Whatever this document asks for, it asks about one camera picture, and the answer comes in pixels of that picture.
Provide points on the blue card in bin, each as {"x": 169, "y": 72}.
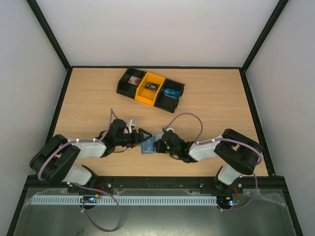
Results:
{"x": 171, "y": 93}

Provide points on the white slotted cable duct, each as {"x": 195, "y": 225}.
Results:
{"x": 125, "y": 200}

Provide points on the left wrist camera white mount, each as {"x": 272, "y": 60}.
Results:
{"x": 130, "y": 125}

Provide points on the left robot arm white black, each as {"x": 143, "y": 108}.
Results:
{"x": 54, "y": 163}

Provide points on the black mounting rail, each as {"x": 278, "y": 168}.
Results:
{"x": 205, "y": 185}

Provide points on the black storage bin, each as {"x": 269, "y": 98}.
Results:
{"x": 168, "y": 96}
{"x": 126, "y": 89}

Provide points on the red white card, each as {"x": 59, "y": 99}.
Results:
{"x": 134, "y": 80}

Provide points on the right black storage bin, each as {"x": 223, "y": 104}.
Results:
{"x": 168, "y": 96}

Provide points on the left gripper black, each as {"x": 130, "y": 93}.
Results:
{"x": 139, "y": 139}

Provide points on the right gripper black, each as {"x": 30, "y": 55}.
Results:
{"x": 157, "y": 145}

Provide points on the black enclosure frame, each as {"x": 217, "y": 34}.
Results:
{"x": 280, "y": 6}

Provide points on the teal leather card holder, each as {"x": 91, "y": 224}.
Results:
{"x": 148, "y": 147}

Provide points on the dark card in yellow bin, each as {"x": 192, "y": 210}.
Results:
{"x": 152, "y": 86}

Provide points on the yellow storage bin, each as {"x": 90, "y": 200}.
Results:
{"x": 145, "y": 95}

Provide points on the left black storage bin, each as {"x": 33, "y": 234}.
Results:
{"x": 126, "y": 89}

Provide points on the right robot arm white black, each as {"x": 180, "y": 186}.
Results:
{"x": 240, "y": 153}

